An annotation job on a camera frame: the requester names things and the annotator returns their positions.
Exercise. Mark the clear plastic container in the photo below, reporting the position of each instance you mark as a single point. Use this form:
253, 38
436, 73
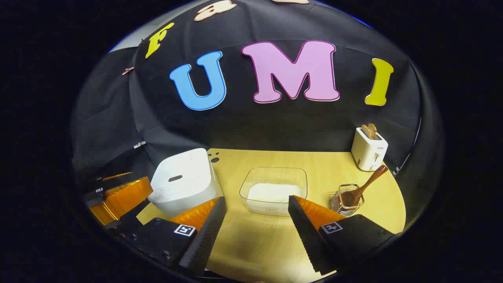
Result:
271, 175

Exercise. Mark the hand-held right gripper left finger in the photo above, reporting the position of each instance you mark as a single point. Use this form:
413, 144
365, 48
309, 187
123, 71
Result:
202, 243

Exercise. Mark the silver cloth clip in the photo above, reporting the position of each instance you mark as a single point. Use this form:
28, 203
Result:
140, 144

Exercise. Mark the white rice cooker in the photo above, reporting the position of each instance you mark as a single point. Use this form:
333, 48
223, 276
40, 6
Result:
184, 181

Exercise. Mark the brown toast slice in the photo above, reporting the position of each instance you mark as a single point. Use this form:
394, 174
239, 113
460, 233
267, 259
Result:
365, 130
373, 129

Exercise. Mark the white toaster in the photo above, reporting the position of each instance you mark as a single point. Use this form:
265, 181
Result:
367, 153

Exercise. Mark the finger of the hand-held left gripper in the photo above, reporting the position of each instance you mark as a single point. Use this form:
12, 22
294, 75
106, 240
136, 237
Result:
125, 196
118, 178

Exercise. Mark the black backdrop cloth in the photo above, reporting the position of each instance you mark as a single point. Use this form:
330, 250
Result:
251, 125

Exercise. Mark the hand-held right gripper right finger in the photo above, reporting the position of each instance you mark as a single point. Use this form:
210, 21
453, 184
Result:
308, 236

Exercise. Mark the wooden spoon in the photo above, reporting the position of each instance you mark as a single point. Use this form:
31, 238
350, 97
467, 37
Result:
371, 181

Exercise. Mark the copper cloth clip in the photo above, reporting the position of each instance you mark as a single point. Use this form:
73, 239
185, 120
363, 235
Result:
128, 71

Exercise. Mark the clear chopstick holder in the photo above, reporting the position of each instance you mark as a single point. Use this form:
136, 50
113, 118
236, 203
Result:
338, 206

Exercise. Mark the white rice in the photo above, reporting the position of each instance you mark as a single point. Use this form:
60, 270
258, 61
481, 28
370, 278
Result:
271, 194

